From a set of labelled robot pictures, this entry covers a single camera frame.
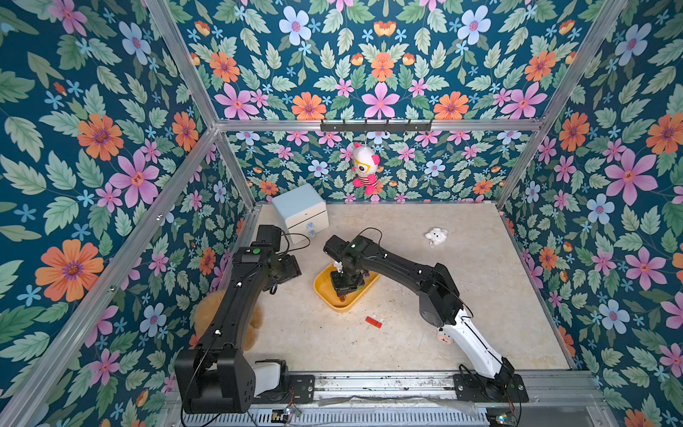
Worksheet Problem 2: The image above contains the white plush sheep toy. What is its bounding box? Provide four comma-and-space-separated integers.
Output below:
424, 227, 448, 247

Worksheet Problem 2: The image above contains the black white cow toy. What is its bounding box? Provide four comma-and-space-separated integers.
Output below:
437, 329, 453, 344

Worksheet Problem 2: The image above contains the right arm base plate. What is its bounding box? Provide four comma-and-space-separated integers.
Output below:
453, 372, 530, 404

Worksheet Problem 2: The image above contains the brown teddy bear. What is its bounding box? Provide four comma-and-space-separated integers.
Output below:
190, 290, 263, 350

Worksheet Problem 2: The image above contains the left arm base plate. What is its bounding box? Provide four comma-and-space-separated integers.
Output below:
253, 375, 316, 405

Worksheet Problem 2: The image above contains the black wall hook rail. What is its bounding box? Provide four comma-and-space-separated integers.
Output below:
319, 119, 433, 133

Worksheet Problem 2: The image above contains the white mini drawer cabinet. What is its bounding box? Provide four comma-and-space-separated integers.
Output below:
272, 184, 329, 245

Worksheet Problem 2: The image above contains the aluminium front rail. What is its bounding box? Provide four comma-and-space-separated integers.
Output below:
156, 370, 618, 426

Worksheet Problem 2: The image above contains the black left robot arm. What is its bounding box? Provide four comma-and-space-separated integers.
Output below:
175, 225, 301, 415

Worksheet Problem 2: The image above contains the red capped usb drive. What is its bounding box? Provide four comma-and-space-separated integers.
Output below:
366, 317, 382, 329

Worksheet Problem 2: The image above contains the yellow plastic storage box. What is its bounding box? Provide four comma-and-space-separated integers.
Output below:
314, 263, 380, 313

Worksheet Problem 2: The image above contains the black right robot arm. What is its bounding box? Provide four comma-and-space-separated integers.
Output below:
323, 235, 514, 385

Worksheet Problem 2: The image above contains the pink white hanging doll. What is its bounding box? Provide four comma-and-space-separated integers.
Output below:
351, 142, 381, 196

